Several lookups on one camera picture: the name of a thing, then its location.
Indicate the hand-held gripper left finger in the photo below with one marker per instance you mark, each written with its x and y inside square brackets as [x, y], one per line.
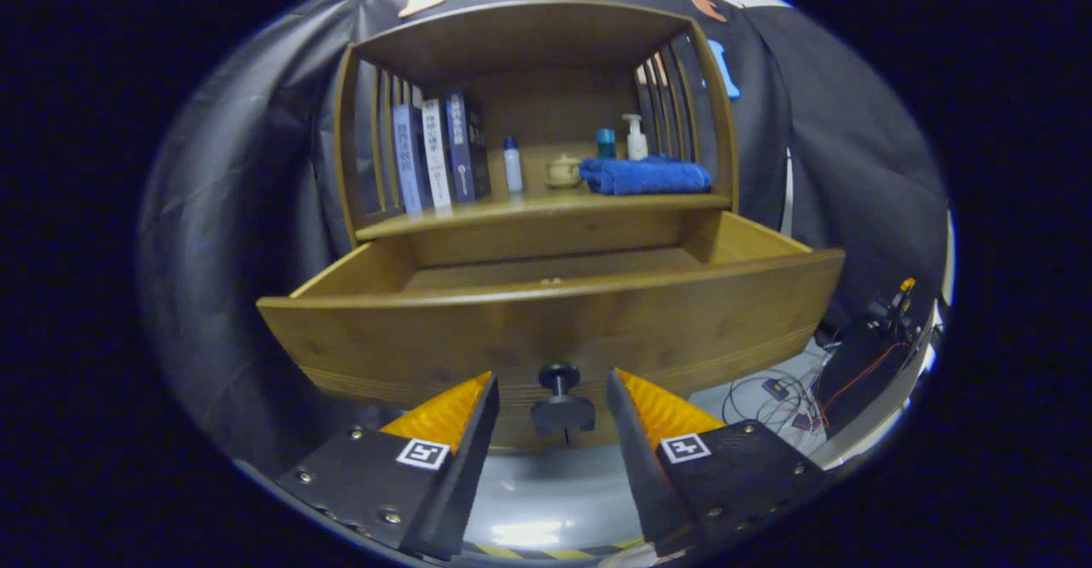
[461, 474]

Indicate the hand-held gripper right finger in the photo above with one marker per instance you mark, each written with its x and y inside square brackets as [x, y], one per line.
[640, 466]

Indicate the black drawer knob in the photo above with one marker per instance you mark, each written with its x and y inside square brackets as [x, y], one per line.
[561, 414]

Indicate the wooden drawer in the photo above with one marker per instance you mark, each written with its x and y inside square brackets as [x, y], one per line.
[512, 329]

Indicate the wooden countertop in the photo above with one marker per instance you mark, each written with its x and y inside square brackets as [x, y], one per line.
[546, 205]

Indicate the wooden cabinet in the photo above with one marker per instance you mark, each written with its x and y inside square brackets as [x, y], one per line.
[546, 107]

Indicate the folded blue towel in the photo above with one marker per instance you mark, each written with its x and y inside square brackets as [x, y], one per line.
[644, 177]

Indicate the beige lidded tea cup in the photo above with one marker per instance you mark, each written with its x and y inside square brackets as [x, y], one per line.
[564, 173]

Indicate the black and orange device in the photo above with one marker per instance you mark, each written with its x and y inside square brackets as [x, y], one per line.
[896, 304]

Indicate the white bottle with blue cap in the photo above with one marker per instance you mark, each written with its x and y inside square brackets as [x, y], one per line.
[513, 169]

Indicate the light purple book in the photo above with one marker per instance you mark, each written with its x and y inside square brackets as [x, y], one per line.
[411, 159]

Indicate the white pump bottle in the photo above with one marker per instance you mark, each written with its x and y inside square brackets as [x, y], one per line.
[636, 146]

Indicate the white book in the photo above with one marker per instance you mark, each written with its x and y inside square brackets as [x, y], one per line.
[436, 154]

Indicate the teal bottle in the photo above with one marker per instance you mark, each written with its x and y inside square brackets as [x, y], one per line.
[606, 145]

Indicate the dark blue book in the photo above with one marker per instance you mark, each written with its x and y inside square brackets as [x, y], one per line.
[467, 146]

